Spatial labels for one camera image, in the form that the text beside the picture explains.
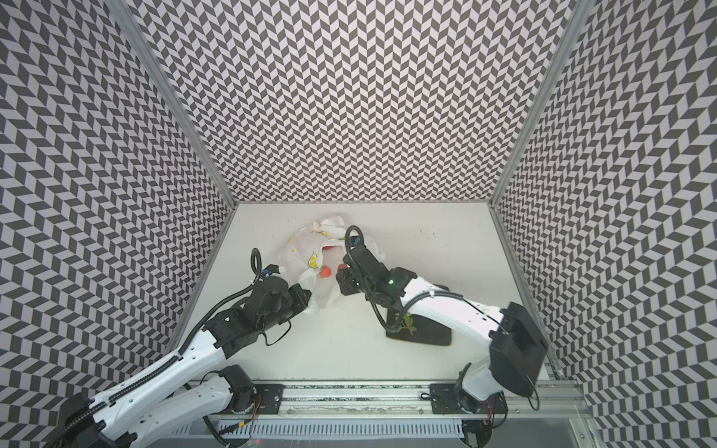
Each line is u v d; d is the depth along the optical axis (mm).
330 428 693
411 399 751
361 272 578
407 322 827
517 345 408
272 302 578
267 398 728
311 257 893
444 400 726
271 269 704
